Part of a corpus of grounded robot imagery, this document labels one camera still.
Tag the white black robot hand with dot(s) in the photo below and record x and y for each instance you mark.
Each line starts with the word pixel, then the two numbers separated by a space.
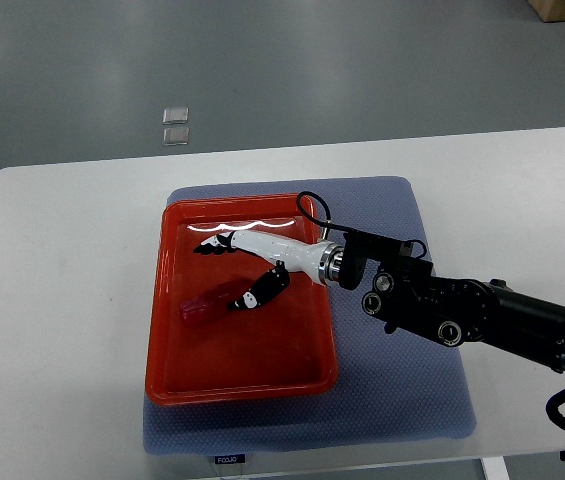
pixel 320 261

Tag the red pepper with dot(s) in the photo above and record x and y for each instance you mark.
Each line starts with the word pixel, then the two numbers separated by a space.
pixel 206 307

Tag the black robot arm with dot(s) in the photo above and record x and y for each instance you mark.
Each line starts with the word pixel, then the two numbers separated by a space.
pixel 405 294

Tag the red plastic tray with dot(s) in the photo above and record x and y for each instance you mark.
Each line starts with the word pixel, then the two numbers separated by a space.
pixel 228 324

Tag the lower floor metal plate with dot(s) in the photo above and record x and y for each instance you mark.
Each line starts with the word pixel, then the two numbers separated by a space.
pixel 176 135

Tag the floor metal plate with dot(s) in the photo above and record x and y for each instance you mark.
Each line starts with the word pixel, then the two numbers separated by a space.
pixel 175 115
pixel 176 135

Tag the upper floor metal plate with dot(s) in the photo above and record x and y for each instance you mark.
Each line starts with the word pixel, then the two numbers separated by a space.
pixel 175 115

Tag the blue-grey textured mat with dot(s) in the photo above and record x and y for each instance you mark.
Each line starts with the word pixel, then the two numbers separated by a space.
pixel 391 388

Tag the black label on table edge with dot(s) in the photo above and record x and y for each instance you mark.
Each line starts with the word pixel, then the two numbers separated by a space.
pixel 230 459

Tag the white table leg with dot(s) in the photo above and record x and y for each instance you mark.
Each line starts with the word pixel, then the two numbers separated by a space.
pixel 494 468

